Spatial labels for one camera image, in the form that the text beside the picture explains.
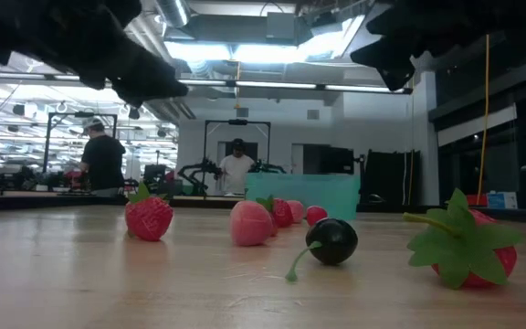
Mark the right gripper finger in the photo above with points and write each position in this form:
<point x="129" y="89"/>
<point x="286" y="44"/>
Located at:
<point x="391" y="57"/>
<point x="400" y="20"/>

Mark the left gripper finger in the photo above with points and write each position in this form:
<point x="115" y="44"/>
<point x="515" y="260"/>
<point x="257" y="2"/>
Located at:
<point x="153" y="95"/>
<point x="139" y="64"/>

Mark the red toy strawberry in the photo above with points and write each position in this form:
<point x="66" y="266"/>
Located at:
<point x="283" y="212"/>
<point x="149" y="219"/>
<point x="464" y="247"/>

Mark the teal translucent tupperware container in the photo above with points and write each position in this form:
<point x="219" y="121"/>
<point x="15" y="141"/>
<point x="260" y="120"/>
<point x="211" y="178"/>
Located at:
<point x="331" y="192"/>

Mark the red toy cherry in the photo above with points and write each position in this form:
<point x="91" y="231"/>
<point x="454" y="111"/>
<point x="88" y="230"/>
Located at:
<point x="316" y="215"/>

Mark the pink toy peach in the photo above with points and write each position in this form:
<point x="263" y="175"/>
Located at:
<point x="297" y="211"/>
<point x="249" y="224"/>

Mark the black toy cherry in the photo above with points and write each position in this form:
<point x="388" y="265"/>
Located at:
<point x="333" y="240"/>

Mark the background black robot arm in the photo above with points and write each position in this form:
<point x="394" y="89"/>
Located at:
<point x="267" y="168"/>
<point x="208" y="165"/>

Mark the person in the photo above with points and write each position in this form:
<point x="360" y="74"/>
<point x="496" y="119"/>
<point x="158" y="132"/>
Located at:
<point x="235" y="176"/>
<point x="103" y="160"/>

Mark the long ceiling light bar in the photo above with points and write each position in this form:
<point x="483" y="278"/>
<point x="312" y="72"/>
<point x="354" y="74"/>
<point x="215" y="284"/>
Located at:
<point x="267" y="85"/>

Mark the black folding panel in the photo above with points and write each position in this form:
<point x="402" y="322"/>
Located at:
<point x="388" y="178"/>

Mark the red box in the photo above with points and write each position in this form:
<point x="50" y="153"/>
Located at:
<point x="475" y="200"/>

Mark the blue and white box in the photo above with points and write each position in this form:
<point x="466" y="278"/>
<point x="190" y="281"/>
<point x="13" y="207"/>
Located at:
<point x="502" y="201"/>

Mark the silver ventilation duct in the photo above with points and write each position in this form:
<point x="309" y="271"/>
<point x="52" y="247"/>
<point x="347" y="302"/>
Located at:
<point x="174" y="11"/>

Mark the black robot station frame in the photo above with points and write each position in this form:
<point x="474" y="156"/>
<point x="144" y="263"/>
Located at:
<point x="238" y="122"/>
<point x="82" y="114"/>

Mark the black wall screen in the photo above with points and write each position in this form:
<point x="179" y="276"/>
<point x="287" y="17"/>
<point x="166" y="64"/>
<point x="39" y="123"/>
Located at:
<point x="331" y="160"/>

